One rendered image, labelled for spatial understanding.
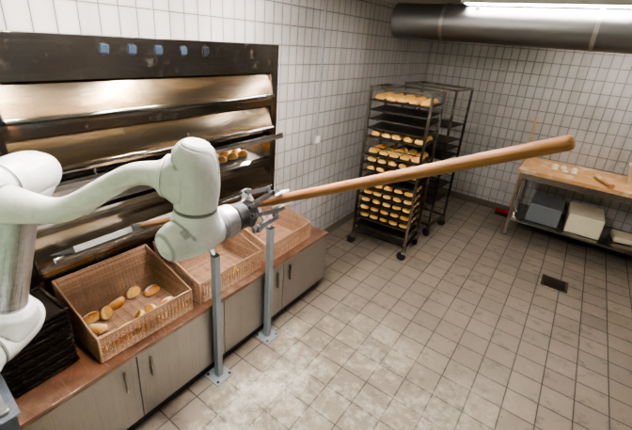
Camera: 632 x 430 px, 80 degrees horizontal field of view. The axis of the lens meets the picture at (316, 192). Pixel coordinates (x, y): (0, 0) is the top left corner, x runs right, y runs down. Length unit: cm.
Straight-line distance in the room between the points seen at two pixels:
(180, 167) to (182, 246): 18
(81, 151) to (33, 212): 126
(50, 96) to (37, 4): 40
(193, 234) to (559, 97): 539
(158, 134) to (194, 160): 172
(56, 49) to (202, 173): 151
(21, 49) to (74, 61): 22
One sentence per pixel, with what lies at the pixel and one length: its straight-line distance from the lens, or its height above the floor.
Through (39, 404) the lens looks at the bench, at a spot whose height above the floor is 58.
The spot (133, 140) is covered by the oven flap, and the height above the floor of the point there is 154.
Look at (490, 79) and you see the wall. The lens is 597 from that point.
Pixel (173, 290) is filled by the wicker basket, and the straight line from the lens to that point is 261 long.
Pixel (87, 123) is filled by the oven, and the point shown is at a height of 167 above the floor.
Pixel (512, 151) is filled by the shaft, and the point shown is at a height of 200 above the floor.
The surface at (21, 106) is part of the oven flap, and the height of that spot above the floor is 178.
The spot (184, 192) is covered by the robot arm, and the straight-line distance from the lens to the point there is 87.
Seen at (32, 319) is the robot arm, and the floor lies 121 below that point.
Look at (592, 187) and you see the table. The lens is 517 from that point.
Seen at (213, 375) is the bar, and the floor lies 1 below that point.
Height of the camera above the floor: 217
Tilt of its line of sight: 22 degrees down
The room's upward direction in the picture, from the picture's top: 5 degrees clockwise
